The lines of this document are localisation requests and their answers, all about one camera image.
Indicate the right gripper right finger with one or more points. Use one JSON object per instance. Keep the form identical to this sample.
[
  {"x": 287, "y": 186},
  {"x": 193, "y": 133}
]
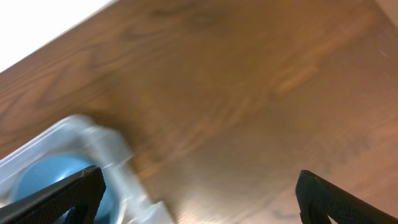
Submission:
[{"x": 322, "y": 202}]

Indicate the dark blue bowl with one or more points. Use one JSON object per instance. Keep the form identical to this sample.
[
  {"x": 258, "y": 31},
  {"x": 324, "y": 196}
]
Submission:
[{"x": 50, "y": 170}]

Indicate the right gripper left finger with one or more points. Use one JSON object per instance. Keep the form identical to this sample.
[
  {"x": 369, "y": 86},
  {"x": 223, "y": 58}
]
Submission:
[{"x": 77, "y": 196}]

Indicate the clear plastic storage bin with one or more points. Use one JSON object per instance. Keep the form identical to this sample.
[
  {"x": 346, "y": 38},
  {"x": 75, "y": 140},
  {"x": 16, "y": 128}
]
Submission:
[{"x": 78, "y": 135}]

